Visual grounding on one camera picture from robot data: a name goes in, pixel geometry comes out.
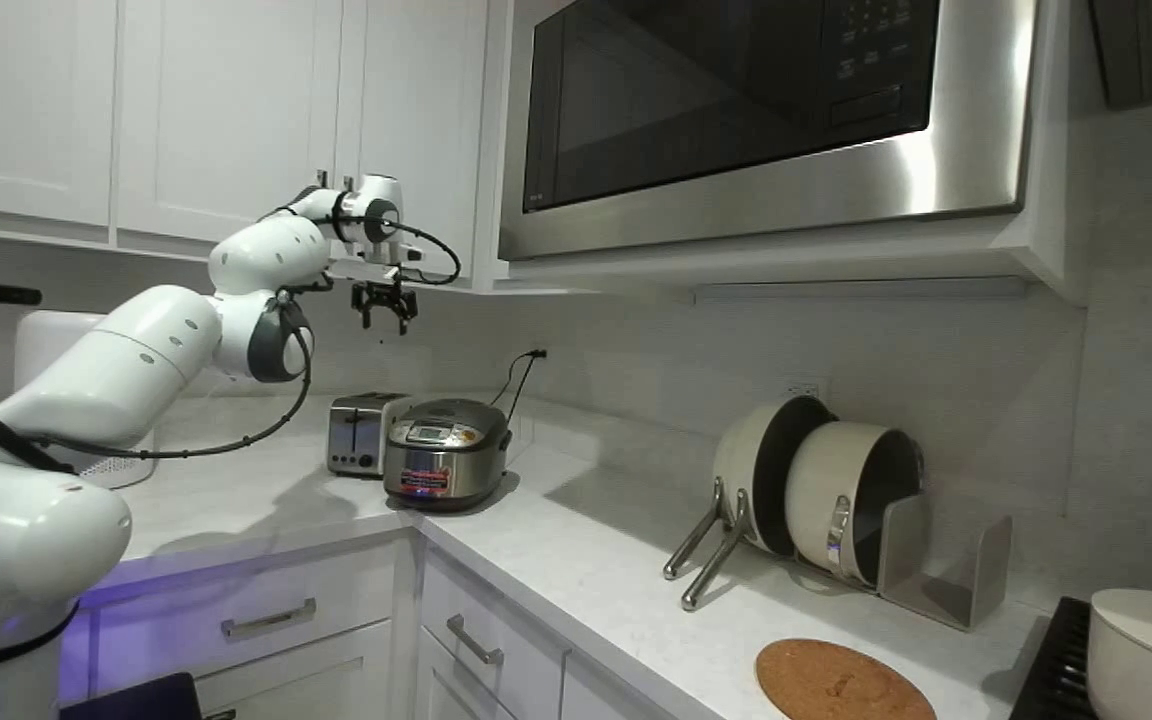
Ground stainless steel microwave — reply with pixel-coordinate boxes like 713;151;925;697
499;0;1042;259

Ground silver black rice cooker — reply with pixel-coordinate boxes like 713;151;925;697
384;396;513;513

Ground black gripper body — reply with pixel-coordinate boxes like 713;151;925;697
352;276;418;318

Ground round cork trivet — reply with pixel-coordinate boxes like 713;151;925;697
758;640;938;720

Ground white lower cabinet drawers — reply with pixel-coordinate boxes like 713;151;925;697
59;537;669;720

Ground white air purifier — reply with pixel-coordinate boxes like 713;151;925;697
13;312;99;387

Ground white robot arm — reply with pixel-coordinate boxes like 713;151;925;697
0;178;407;720

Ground black rice cooker cable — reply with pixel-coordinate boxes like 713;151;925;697
491;349;554;429

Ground white polka dot toaster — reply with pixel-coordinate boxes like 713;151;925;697
329;394;401;482

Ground grey pan rack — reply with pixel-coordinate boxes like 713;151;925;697
875;497;1014;634

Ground white upper cabinet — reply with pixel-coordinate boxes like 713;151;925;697
0;0;499;276

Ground black gas stove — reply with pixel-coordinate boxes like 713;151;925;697
1009;597;1098;720

